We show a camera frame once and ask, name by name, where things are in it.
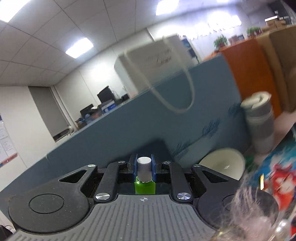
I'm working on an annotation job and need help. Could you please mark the potted green plant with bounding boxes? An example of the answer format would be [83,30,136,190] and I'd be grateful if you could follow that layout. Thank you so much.
[246,26,262,38]
[213,34,229,51]

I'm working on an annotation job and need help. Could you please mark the colourful cartoon printed mat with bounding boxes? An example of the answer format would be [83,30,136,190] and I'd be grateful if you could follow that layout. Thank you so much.
[245,131,296,212]

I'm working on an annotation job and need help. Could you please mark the white paper bag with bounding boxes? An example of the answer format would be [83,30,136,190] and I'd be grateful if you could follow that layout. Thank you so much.
[114,34,200,114]

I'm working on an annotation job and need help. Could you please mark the ceiling light panel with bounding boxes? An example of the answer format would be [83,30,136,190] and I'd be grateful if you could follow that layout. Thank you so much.
[65,37,94,58]
[0,0,31,23]
[156,0,186,16]

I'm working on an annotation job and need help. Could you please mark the grey furry object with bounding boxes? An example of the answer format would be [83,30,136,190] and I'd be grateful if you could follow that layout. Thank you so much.
[214,183,281,241]

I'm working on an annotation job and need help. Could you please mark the wall poster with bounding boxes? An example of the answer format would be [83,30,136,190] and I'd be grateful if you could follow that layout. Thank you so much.
[0,113,18,168]

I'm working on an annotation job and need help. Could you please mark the green bottle with white cap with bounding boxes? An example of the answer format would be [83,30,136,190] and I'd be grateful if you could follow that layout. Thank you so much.
[134,157,156,195]

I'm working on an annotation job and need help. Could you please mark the large brown cardboard box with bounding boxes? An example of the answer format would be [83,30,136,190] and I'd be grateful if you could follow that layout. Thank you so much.
[255,25,296,114]

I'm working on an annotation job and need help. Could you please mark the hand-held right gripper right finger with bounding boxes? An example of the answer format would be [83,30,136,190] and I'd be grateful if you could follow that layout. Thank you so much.
[151,153,237,203]

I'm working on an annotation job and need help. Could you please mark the blue white sign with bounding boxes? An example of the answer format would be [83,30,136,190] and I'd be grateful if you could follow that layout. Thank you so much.
[180,37,200,64]

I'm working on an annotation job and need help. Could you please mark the large blue cardboard box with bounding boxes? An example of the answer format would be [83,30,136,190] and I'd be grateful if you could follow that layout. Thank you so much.
[0,54,251,209]

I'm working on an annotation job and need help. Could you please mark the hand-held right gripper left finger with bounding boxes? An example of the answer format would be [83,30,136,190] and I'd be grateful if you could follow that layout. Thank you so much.
[59,153,138,202]

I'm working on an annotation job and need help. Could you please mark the white bowl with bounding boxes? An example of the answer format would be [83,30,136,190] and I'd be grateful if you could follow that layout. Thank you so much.
[198,148,246,181]

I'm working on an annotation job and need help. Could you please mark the orange panel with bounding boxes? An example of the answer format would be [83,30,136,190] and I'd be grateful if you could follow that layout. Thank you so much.
[205,38,282,117]

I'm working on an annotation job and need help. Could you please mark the black computer monitor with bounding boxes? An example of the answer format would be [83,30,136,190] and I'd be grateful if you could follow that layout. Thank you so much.
[97,85,115,104]

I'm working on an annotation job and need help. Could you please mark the grey white tumbler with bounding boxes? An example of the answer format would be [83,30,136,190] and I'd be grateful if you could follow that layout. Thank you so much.
[240,91,275,154]

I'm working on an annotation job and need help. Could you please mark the stack of small cardboard boxes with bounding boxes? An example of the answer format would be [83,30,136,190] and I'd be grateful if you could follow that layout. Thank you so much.
[263,16,295,31]

